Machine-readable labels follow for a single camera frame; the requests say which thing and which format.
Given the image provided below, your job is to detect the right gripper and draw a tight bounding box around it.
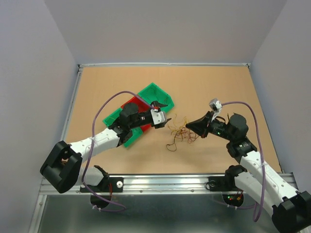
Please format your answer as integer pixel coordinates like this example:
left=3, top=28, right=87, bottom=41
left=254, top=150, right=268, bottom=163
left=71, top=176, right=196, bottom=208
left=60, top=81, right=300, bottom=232
left=185, top=111, right=234, bottom=141

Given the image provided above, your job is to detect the cable bundle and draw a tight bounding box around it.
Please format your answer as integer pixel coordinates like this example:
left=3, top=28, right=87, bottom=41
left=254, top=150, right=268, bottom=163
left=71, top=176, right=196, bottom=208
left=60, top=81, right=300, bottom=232
left=166, top=111, right=199, bottom=152

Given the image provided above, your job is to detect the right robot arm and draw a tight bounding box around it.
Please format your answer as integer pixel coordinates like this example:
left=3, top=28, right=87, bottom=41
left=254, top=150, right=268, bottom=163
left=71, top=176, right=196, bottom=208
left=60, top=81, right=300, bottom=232
left=186, top=112, right=311, bottom=233

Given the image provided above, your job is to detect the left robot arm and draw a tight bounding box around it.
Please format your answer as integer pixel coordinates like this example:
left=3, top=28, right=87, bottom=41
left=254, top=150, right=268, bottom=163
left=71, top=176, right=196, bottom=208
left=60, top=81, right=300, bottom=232
left=40, top=101, right=169, bottom=193

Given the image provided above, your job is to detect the red bin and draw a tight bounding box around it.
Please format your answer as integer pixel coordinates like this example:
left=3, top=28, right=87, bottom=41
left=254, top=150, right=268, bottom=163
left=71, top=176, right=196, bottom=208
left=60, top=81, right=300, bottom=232
left=121, top=97, right=151, bottom=133

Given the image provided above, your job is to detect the far green bin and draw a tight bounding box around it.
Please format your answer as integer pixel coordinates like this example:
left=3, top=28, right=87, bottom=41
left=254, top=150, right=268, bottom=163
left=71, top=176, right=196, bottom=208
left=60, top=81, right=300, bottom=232
left=138, top=83, right=174, bottom=113

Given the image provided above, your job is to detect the green bin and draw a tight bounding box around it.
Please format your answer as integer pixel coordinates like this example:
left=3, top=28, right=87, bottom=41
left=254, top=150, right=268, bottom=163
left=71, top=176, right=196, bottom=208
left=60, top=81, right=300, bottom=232
left=138, top=83, right=174, bottom=113
left=103, top=108, right=143, bottom=148

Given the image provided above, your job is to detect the near green bin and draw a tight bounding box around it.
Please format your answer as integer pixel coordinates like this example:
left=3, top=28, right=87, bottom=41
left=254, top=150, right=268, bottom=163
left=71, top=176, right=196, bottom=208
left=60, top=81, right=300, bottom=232
left=103, top=108, right=143, bottom=148

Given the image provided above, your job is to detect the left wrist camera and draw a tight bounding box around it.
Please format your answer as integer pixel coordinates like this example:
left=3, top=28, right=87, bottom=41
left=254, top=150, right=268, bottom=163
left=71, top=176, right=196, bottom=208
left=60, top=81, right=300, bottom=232
left=151, top=109, right=167, bottom=125

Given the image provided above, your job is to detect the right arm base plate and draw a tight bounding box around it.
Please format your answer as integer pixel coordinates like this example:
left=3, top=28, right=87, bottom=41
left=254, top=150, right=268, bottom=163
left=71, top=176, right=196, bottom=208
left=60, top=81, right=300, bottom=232
left=205, top=176, right=245, bottom=192

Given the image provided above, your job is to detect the aluminium rail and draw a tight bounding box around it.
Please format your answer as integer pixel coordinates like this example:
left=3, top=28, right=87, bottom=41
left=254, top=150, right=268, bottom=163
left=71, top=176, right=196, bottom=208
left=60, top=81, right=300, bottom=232
left=39, top=173, right=297, bottom=196

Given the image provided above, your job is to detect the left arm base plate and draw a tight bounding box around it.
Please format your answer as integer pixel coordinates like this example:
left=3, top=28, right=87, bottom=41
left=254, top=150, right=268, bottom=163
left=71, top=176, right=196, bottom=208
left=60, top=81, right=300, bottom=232
left=88, top=176, right=124, bottom=193

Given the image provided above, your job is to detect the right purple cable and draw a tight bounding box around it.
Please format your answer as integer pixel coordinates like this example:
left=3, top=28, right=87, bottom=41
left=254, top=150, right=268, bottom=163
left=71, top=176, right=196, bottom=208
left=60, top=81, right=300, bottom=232
left=220, top=100, right=266, bottom=223

